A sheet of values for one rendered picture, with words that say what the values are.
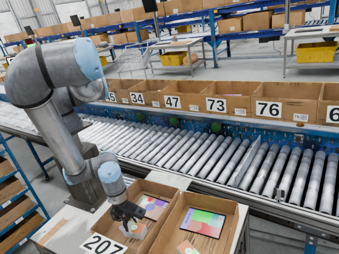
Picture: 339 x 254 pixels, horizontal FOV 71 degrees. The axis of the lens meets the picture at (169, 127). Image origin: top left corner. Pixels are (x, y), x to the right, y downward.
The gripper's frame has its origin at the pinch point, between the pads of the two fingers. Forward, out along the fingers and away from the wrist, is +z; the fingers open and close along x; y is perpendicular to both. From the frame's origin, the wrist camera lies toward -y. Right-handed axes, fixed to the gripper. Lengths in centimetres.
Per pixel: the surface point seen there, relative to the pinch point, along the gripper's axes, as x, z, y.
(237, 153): -70, 4, -41
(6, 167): -34, 1, 135
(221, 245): -1.8, 3.1, -40.5
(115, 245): 13.5, -6.5, 0.4
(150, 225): -5.8, 3.0, -5.0
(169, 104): -113, -15, 18
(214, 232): -6.6, 1.9, -37.0
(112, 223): -3.1, 3.1, 15.3
